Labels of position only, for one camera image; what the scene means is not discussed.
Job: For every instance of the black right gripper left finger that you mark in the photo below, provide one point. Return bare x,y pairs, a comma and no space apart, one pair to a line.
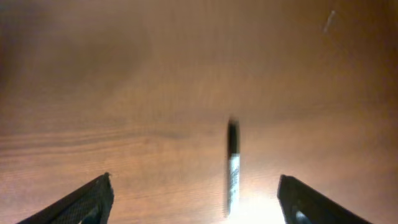
90,204

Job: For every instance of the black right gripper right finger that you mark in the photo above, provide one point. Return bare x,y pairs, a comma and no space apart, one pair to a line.
302,204

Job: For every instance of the black white marker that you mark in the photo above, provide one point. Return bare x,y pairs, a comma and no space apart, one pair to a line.
233,150

